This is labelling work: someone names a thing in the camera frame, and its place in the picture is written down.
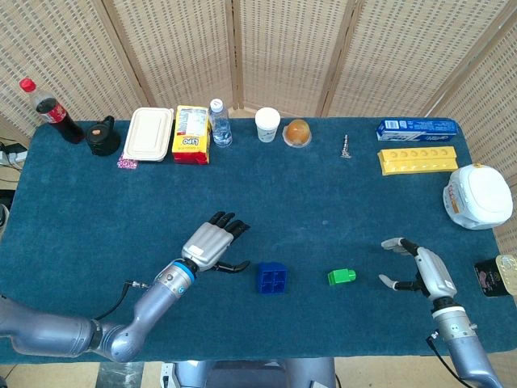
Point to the white round container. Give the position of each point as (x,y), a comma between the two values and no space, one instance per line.
(480,198)

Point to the clear water bottle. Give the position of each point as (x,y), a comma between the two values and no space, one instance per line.
(221,127)

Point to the black round jar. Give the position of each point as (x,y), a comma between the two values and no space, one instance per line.
(103,141)

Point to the blue carpet table cover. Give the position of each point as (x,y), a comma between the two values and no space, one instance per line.
(303,194)

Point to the white power strip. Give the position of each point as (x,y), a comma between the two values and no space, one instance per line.
(14,154)

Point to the grey robot torso base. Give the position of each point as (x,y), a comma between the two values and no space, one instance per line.
(250,374)

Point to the dark packet at edge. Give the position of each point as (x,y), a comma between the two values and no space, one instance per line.
(490,279)

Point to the cola bottle red cap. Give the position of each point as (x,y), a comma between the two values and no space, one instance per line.
(56,115)

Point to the beige lidded lunch box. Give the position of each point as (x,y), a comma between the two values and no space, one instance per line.
(147,133)

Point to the woven bamboo folding screen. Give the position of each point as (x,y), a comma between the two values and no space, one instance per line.
(282,52)

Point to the blue white toothpaste box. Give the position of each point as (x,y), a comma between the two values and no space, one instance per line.
(418,130)

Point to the yellow plastic holder tray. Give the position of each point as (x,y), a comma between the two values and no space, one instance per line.
(418,161)

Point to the orange jelly cup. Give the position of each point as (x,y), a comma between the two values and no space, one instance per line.
(297,132)

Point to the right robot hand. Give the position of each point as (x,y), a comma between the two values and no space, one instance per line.
(436,275)

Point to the green toy block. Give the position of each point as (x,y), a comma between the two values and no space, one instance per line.
(339,277)

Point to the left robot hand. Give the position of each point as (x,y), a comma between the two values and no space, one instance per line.
(206,244)

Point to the pink patterned small packet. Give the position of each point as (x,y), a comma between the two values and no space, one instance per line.
(126,164)

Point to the blue toy block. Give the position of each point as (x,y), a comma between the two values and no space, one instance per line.
(271,279)

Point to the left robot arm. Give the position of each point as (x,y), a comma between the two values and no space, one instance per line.
(121,335)

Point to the white paper cup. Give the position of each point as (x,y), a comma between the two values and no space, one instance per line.
(267,123)

